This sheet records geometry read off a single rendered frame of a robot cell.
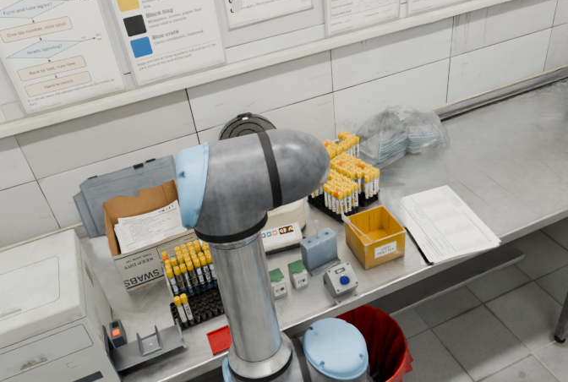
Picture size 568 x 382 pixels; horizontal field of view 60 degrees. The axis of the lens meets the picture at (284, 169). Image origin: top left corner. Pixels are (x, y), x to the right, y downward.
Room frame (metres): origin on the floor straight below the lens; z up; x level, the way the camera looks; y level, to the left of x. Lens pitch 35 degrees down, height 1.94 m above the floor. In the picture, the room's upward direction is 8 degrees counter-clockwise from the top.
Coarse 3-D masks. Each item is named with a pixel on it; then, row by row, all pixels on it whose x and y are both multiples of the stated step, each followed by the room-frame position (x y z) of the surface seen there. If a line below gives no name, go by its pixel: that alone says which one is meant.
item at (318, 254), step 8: (320, 232) 1.05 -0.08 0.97; (328, 232) 1.05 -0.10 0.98; (304, 240) 1.03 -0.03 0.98; (312, 240) 1.03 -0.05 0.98; (320, 240) 1.02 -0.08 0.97; (328, 240) 1.02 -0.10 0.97; (304, 248) 1.01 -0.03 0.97; (312, 248) 1.00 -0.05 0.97; (320, 248) 1.01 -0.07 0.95; (328, 248) 1.02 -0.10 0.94; (336, 248) 1.04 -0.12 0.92; (304, 256) 1.01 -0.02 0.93; (312, 256) 1.00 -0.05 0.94; (320, 256) 1.01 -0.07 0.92; (328, 256) 1.02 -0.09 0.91; (336, 256) 1.03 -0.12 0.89; (304, 264) 1.02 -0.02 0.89; (312, 264) 1.00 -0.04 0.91; (320, 264) 1.01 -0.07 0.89; (328, 264) 1.01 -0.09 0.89; (312, 272) 0.99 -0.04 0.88
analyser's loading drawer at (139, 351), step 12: (144, 336) 0.81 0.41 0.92; (156, 336) 0.81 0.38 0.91; (168, 336) 0.81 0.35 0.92; (180, 336) 0.79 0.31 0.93; (120, 348) 0.79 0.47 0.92; (132, 348) 0.79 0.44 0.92; (144, 348) 0.78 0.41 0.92; (156, 348) 0.77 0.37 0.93; (168, 348) 0.77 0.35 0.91; (120, 360) 0.76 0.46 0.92; (132, 360) 0.75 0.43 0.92; (144, 360) 0.75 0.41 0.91
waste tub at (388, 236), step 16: (384, 208) 1.12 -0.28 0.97; (368, 224) 1.12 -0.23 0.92; (384, 224) 1.12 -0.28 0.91; (400, 224) 1.04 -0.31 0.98; (352, 240) 1.05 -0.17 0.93; (368, 240) 1.09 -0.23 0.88; (384, 240) 0.99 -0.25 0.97; (400, 240) 1.01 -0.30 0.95; (368, 256) 0.98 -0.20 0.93; (384, 256) 0.99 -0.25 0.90; (400, 256) 1.01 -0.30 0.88
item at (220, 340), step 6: (216, 330) 0.83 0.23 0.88; (222, 330) 0.83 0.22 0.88; (228, 330) 0.83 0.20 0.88; (210, 336) 0.82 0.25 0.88; (216, 336) 0.82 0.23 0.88; (222, 336) 0.82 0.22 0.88; (228, 336) 0.81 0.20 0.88; (210, 342) 0.80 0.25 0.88; (216, 342) 0.80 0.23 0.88; (222, 342) 0.80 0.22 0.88; (228, 342) 0.80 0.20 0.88; (216, 348) 0.78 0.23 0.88; (222, 348) 0.78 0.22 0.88; (228, 348) 0.78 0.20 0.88
